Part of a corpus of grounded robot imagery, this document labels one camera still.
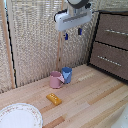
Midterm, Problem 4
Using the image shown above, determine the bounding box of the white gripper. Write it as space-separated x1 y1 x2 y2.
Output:
54 6 94 41

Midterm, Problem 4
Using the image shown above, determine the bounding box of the dark drawer cabinet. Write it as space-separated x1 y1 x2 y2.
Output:
87 10 128 85

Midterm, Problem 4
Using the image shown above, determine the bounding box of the woven bamboo screen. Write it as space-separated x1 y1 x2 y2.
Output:
0 0 128 94

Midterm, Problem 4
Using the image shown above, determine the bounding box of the blue cup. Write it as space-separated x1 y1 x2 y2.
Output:
61 66 73 85

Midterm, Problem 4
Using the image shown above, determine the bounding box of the pink mug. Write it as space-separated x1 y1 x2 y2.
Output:
49 70 66 90

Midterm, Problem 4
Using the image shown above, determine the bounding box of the yellow rectangular block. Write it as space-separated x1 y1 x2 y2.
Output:
45 92 63 107

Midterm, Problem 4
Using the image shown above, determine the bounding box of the white patterned plate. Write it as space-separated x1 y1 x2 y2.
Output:
0 102 44 128

